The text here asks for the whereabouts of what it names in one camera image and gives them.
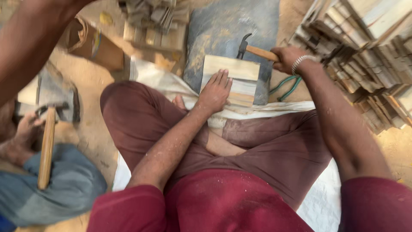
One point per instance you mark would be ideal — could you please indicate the person's right hand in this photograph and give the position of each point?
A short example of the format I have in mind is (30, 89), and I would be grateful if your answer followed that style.
(286, 58)

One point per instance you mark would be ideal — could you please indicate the person's left hand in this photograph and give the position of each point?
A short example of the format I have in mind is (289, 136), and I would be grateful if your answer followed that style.
(214, 95)

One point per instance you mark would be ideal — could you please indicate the person's right fingers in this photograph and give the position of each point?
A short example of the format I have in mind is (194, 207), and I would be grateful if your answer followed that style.
(278, 59)

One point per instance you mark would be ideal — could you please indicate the nailed wooden board panel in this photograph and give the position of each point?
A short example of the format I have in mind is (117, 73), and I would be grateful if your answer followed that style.
(238, 69)

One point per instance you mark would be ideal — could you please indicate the grey stone slab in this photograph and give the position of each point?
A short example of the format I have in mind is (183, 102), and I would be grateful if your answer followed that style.
(222, 29)

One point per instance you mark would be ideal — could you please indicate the large pile of wooden slats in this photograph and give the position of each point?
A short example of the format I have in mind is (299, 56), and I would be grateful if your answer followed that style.
(367, 54)

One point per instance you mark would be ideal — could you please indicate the person's maroon trousers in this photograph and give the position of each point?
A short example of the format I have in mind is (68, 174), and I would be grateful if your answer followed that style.
(276, 151)

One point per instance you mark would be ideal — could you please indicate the white woven sack mat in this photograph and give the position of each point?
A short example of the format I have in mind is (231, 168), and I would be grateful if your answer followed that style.
(154, 77)

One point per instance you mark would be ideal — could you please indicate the small heap of wooden pieces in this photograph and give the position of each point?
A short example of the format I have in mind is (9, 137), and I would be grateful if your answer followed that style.
(157, 22)

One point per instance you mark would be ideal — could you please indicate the person's red shirt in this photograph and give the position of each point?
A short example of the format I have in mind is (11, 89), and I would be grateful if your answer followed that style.
(225, 203)

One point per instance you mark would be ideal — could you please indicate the yellow scrap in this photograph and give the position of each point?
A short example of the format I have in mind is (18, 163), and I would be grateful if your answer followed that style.
(106, 18)

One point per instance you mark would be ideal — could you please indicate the brown cardboard box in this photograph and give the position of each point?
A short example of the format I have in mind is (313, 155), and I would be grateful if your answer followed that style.
(96, 45)

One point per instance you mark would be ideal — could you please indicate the small grey stone block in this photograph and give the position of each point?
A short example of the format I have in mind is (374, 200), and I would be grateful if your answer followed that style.
(56, 93)

